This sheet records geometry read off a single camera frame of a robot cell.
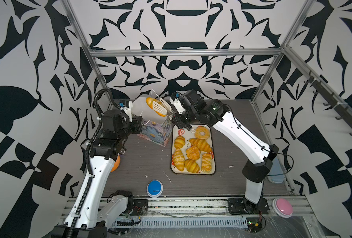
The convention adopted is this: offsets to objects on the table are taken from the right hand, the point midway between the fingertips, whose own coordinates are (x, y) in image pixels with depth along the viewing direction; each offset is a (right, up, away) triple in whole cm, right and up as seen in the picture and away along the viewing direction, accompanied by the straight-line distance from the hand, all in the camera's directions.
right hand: (173, 118), depth 70 cm
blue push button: (-10, -37, +9) cm, 39 cm away
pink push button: (+53, -43, +3) cm, 68 cm away
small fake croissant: (+3, -15, +24) cm, 28 cm away
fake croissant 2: (+3, -24, +15) cm, 28 cm away
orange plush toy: (-32, -25, +13) cm, 43 cm away
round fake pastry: (+11, -21, +19) cm, 30 cm away
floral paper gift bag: (-8, -9, +14) cm, 18 cm away
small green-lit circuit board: (+38, -50, +1) cm, 63 cm away
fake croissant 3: (+10, -26, +13) cm, 31 cm away
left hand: (-16, +2, 0) cm, 16 cm away
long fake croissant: (+17, -16, +21) cm, 32 cm away
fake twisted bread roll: (+18, -27, +13) cm, 35 cm away
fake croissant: (-12, +8, +4) cm, 15 cm away
